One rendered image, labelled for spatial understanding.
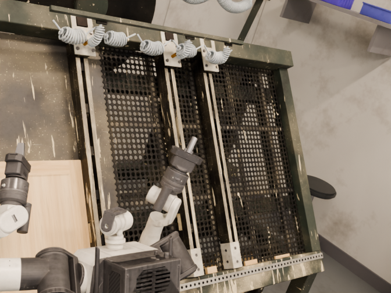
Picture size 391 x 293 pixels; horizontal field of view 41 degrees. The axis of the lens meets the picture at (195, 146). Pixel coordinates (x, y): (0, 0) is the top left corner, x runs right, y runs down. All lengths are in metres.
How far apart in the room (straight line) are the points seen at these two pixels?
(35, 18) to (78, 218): 0.83
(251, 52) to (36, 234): 1.58
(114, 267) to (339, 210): 3.84
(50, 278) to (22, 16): 1.13
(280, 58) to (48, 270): 2.08
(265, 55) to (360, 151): 2.15
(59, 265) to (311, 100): 4.05
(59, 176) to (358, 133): 3.37
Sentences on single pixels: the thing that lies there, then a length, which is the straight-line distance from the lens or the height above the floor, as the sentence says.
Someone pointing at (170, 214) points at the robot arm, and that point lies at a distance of 1.95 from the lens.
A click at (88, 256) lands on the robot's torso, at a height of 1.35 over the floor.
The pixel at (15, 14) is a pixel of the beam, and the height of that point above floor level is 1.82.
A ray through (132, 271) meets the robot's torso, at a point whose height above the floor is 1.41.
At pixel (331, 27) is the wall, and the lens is 5.26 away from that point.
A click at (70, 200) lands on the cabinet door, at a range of 2.21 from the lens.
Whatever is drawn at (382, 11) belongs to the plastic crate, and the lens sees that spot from 4.57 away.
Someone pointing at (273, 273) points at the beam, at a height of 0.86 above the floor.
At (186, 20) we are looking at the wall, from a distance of 5.17.
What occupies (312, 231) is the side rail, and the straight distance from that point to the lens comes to 3.15.
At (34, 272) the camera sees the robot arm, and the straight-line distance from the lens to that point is 1.56.
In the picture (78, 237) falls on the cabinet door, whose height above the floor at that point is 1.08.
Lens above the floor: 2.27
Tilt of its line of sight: 20 degrees down
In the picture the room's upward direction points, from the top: 18 degrees clockwise
